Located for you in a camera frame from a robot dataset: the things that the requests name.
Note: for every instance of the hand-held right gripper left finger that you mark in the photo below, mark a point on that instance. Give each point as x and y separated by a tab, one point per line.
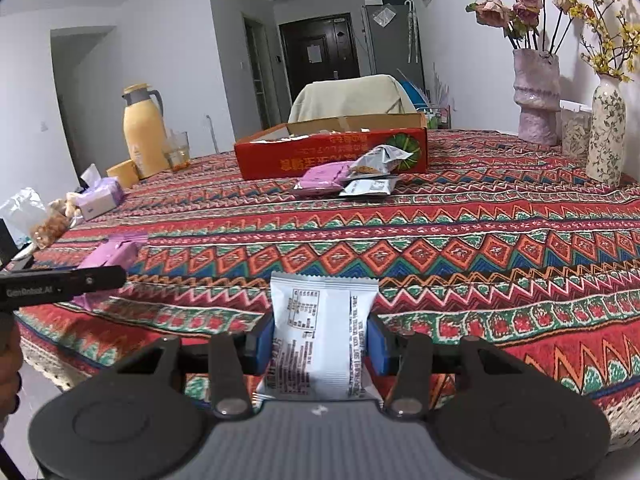
265	340

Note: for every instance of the bag of nuts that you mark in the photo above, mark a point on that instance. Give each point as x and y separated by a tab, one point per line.
52	225

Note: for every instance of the yellow thermos jug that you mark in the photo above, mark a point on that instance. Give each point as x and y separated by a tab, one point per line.
145	135

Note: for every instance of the white snack packet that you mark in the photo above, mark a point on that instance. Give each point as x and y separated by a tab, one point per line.
320	320

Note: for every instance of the pink ceramic vase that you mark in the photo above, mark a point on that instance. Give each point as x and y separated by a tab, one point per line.
535	100

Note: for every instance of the purple tissue pack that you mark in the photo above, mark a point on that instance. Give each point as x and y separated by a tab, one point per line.
100	199

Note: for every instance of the yellow round tin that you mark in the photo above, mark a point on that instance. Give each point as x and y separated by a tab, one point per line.
122	174

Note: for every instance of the yellow flower branches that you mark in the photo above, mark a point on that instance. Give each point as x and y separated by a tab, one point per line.
612	30

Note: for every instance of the dried pink roses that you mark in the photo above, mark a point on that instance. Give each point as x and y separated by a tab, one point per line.
520	5

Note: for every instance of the glass jar with grains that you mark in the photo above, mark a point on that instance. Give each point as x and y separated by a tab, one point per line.
575	130

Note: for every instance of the dark entrance door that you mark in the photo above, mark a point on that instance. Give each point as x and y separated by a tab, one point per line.
320	80

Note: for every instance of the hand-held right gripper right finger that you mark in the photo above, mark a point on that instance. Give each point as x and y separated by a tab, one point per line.
377	345

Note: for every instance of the grey refrigerator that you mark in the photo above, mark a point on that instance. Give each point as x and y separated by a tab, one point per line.
390	45

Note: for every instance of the purple snack packet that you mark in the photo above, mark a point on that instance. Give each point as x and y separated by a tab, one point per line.
112	255
322	177

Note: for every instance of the chair with cream cover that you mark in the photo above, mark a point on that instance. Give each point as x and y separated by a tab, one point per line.
350	97

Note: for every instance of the person's left hand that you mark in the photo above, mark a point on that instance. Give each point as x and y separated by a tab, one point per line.
7	370

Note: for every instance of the red cardboard box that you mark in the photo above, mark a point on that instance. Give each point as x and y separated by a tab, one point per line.
280	160

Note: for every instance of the patterned tablecloth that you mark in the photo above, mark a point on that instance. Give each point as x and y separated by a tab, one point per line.
450	240

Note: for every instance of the floral white vase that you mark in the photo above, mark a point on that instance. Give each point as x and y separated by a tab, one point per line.
606	130

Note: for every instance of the white paper notice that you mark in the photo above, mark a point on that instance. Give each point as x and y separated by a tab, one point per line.
314	53

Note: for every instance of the silver printed snack packet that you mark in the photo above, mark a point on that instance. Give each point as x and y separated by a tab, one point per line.
382	157

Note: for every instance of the clear drinking glass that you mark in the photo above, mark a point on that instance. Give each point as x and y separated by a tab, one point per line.
176	152

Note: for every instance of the clear plastic bag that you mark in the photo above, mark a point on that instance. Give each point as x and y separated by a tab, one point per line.
20	207

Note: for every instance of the blue plastic item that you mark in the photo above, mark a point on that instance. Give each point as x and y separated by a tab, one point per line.
417	92

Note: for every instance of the grey snack packet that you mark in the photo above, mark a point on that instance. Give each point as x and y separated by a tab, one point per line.
367	187

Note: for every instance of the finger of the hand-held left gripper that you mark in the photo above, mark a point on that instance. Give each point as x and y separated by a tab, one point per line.
100	279

